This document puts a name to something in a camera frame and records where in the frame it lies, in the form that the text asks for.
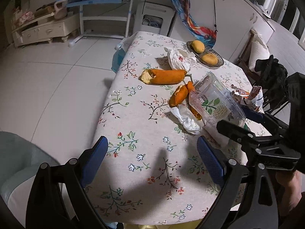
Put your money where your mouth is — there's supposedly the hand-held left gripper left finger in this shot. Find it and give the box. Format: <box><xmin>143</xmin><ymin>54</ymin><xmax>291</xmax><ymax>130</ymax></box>
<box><xmin>26</xmin><ymin>136</ymin><xmax>109</xmax><ymax>229</ymax></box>

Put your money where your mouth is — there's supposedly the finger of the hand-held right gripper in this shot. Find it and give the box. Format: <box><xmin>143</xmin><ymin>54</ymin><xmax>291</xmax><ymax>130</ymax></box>
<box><xmin>242</xmin><ymin>107</ymin><xmax>291</xmax><ymax>134</ymax></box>
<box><xmin>216</xmin><ymin>120</ymin><xmax>257</xmax><ymax>148</ymax></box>

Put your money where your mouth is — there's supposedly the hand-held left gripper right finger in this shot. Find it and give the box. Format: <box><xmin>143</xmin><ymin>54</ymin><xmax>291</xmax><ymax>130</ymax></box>
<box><xmin>197</xmin><ymin>135</ymin><xmax>279</xmax><ymax>229</ymax></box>

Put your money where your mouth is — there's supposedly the white tissue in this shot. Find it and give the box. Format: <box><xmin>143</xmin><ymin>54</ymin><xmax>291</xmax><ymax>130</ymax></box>
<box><xmin>170</xmin><ymin>105</ymin><xmax>203</xmax><ymax>135</ymax></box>

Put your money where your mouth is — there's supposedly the narrow orange peel piece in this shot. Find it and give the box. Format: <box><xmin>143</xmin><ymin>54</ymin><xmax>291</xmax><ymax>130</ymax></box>
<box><xmin>189</xmin><ymin>105</ymin><xmax>202</xmax><ymax>121</ymax></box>

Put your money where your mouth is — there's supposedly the clear plastic container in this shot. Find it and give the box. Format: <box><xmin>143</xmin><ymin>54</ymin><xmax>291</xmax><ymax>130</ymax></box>
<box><xmin>189</xmin><ymin>72</ymin><xmax>246</xmax><ymax>134</ymax></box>

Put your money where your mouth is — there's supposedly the person's right hand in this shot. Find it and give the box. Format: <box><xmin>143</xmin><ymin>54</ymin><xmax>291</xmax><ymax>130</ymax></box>
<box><xmin>275</xmin><ymin>169</ymin><xmax>305</xmax><ymax>220</ymax></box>

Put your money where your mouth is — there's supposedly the red white snack wrapper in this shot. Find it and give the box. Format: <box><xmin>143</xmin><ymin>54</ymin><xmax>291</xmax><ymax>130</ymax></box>
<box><xmin>230</xmin><ymin>84</ymin><xmax>264</xmax><ymax>112</ymax></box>

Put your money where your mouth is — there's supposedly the black chair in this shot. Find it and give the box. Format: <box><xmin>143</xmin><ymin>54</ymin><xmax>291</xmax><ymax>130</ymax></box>
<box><xmin>260</xmin><ymin>76</ymin><xmax>290</xmax><ymax>116</ymax></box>

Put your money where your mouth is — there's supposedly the dark cloth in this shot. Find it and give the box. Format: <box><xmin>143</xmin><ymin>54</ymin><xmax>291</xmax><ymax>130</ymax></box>
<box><xmin>254</xmin><ymin>55</ymin><xmax>289</xmax><ymax>93</ymax></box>

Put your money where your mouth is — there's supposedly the wooden chair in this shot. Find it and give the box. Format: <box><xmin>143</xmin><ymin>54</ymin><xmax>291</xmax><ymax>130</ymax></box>
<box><xmin>237</xmin><ymin>29</ymin><xmax>271</xmax><ymax>77</ymax></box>

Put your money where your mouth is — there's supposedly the floral tablecloth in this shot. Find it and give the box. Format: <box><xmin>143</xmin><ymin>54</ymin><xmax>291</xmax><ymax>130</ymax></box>
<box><xmin>83</xmin><ymin>31</ymin><xmax>272</xmax><ymax>226</ymax></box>

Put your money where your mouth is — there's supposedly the white cushion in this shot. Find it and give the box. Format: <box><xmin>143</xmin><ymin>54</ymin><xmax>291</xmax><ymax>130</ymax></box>
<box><xmin>248</xmin><ymin>33</ymin><xmax>270</xmax><ymax>72</ymax></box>

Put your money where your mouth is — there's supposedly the yellow mango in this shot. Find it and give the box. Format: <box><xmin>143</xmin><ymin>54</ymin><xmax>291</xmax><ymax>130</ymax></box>
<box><xmin>192</xmin><ymin>40</ymin><xmax>205</xmax><ymax>53</ymax></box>
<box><xmin>201</xmin><ymin>53</ymin><xmax>218</xmax><ymax>65</ymax></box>

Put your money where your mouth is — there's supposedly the grey oval plate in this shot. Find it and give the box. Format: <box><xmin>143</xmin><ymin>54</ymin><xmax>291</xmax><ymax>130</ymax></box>
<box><xmin>186</xmin><ymin>40</ymin><xmax>225</xmax><ymax>67</ymax></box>

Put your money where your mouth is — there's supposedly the grey green chair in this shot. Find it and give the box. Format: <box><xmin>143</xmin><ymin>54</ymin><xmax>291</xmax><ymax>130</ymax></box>
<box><xmin>0</xmin><ymin>131</ymin><xmax>62</xmax><ymax>229</ymax></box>

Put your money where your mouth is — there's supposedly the white cabinet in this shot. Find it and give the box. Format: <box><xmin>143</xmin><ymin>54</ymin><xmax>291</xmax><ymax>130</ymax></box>
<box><xmin>188</xmin><ymin>0</ymin><xmax>277</xmax><ymax>60</ymax></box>

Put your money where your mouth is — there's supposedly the blue checked under cloth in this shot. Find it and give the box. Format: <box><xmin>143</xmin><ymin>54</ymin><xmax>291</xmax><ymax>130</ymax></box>
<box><xmin>112</xmin><ymin>42</ymin><xmax>130</xmax><ymax>73</ymax></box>

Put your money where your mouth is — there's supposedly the colourful hanging bag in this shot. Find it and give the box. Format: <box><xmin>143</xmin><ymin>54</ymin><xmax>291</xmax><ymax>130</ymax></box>
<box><xmin>170</xmin><ymin>0</ymin><xmax>217</xmax><ymax>48</ymax></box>

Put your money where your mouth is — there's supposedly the cream cabinet with drawers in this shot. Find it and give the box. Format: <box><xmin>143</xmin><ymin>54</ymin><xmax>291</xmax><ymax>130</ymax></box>
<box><xmin>11</xmin><ymin>13</ymin><xmax>80</xmax><ymax>48</ymax></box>

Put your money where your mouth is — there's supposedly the white appliance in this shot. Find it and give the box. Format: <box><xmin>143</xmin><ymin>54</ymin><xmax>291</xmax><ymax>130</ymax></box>
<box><xmin>133</xmin><ymin>2</ymin><xmax>177</xmax><ymax>37</ymax></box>

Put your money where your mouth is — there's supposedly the pink jug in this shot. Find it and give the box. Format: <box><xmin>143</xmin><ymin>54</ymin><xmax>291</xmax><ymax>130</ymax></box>
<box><xmin>54</xmin><ymin>0</ymin><xmax>68</xmax><ymax>19</ymax></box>

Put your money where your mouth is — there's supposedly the pink floral box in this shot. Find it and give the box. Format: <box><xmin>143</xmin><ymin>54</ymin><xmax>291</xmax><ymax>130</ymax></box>
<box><xmin>13</xmin><ymin>11</ymin><xmax>35</xmax><ymax>25</ymax></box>

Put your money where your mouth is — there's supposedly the black cord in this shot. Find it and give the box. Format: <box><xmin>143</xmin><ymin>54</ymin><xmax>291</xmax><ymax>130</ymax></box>
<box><xmin>187</xmin><ymin>0</ymin><xmax>218</xmax><ymax>32</ymax></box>

